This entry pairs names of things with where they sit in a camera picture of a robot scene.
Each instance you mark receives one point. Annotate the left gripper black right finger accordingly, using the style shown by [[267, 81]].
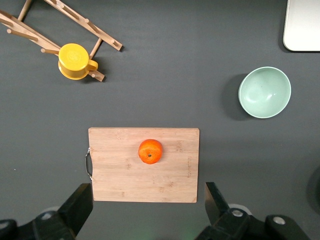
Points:
[[225, 225]]

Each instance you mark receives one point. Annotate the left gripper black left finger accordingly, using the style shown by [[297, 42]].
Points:
[[70, 217]]

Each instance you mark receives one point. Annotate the orange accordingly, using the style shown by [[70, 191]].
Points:
[[150, 151]]

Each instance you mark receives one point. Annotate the bamboo cutting board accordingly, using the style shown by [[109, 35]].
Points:
[[120, 175]]

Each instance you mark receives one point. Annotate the mint green bowl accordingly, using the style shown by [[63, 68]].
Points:
[[265, 92]]

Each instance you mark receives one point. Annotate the yellow mug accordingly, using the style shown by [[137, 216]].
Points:
[[73, 60]]

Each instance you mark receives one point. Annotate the wooden peg drying rack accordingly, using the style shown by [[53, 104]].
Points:
[[22, 27]]

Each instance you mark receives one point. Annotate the cream bear print tray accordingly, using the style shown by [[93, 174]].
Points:
[[303, 25]]

